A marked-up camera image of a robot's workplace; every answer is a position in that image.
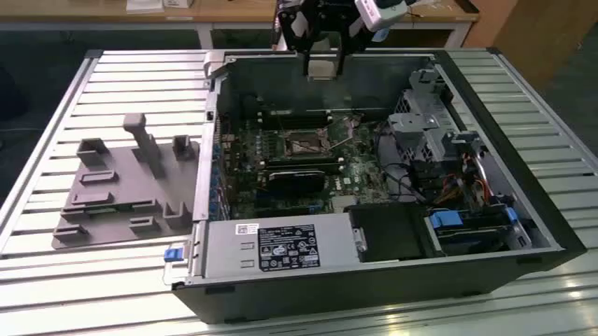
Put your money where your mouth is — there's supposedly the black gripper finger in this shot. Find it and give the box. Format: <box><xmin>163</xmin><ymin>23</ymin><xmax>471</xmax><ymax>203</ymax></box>
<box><xmin>278</xmin><ymin>3</ymin><xmax>325</xmax><ymax>76</ymax></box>
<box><xmin>338</xmin><ymin>15</ymin><xmax>365</xmax><ymax>76</ymax></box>

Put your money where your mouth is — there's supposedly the silver square cpu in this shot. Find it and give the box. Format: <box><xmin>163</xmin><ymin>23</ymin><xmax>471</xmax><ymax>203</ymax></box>
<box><xmin>310</xmin><ymin>38</ymin><xmax>342</xmax><ymax>83</ymax></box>

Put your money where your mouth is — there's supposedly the black cpu socket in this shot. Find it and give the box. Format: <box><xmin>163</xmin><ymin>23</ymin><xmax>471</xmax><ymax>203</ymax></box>
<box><xmin>279</xmin><ymin>129</ymin><xmax>335</xmax><ymax>159</ymax></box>

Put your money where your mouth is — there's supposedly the metal disk bay cage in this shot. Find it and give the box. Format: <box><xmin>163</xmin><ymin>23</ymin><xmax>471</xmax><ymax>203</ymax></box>
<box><xmin>386</xmin><ymin>69</ymin><xmax>469</xmax><ymax>162</ymax></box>

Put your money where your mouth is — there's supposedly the black ram stick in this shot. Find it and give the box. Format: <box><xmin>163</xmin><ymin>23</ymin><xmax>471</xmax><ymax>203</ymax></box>
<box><xmin>264</xmin><ymin>156</ymin><xmax>341</xmax><ymax>163</ymax></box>

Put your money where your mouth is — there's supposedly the green motherboard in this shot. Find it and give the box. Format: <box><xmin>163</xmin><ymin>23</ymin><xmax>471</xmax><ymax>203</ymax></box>
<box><xmin>216</xmin><ymin>111</ymin><xmax>391</xmax><ymax>220</ymax></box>

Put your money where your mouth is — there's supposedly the wooden cabinet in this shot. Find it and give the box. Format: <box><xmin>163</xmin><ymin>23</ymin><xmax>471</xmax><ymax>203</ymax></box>
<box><xmin>466</xmin><ymin>0</ymin><xmax>598</xmax><ymax>90</ymax></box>

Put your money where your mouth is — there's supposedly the wooden desk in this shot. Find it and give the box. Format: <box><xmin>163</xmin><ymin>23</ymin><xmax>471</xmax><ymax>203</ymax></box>
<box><xmin>0</xmin><ymin>0</ymin><xmax>482</xmax><ymax>50</ymax></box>

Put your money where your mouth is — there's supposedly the blue disk carrier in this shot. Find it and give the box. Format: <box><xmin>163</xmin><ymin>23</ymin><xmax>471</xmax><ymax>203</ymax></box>
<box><xmin>429</xmin><ymin>209</ymin><xmax>465</xmax><ymax>231</ymax></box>

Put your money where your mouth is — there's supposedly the grey parts rack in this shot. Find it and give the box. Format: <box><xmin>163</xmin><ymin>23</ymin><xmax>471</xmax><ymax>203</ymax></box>
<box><xmin>51</xmin><ymin>113</ymin><xmax>202</xmax><ymax>250</ymax></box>

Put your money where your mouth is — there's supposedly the grey power supply unit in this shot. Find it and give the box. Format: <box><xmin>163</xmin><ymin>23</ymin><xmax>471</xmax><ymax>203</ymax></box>
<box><xmin>186</xmin><ymin>213</ymin><xmax>363</xmax><ymax>281</ymax></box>

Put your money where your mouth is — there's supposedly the green ram stick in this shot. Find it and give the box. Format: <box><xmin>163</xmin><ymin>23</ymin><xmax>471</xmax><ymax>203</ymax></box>
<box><xmin>84</xmin><ymin>206</ymin><xmax>136</xmax><ymax>214</ymax></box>

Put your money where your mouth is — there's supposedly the black pc case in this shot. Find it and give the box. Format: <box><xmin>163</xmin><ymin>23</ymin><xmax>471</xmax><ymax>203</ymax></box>
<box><xmin>170</xmin><ymin>48</ymin><xmax>587</xmax><ymax>325</ymax></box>

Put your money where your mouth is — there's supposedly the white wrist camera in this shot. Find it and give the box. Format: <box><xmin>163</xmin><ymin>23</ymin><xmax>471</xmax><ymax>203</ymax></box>
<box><xmin>354</xmin><ymin>0</ymin><xmax>409</xmax><ymax>33</ymax></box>

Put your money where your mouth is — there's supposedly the black data cable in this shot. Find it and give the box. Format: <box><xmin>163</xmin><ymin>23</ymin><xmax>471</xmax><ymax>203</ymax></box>
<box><xmin>378</xmin><ymin>162</ymin><xmax>429</xmax><ymax>207</ymax></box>

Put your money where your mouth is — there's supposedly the coloured wire bundle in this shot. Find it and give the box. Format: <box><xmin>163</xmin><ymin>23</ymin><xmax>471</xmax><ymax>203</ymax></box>
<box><xmin>438</xmin><ymin>170</ymin><xmax>493</xmax><ymax>208</ymax></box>

